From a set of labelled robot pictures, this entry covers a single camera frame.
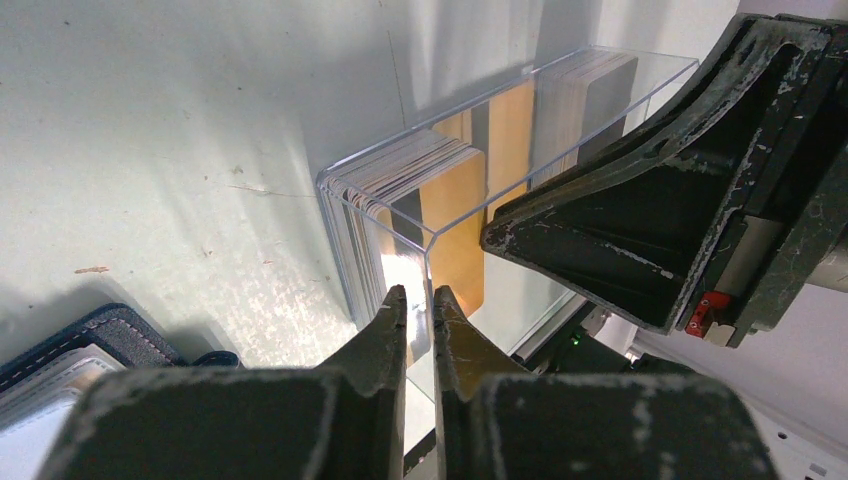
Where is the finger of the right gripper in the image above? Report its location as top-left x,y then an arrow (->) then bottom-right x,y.
494,16 -> 759,219
480,33 -> 796,335

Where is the clear plastic card tray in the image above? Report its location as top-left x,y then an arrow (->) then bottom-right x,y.
317,46 -> 698,397

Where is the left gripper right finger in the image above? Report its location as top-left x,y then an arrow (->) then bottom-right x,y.
432,286 -> 777,479

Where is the orange card stack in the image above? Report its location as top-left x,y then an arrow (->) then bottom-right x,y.
318,130 -> 487,325

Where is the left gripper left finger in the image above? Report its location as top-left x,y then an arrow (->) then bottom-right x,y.
39,285 -> 407,479

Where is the blue card holder wallet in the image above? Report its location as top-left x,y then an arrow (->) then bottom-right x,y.
0,303 -> 241,480

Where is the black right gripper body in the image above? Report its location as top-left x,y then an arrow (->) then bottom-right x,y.
677,14 -> 847,348

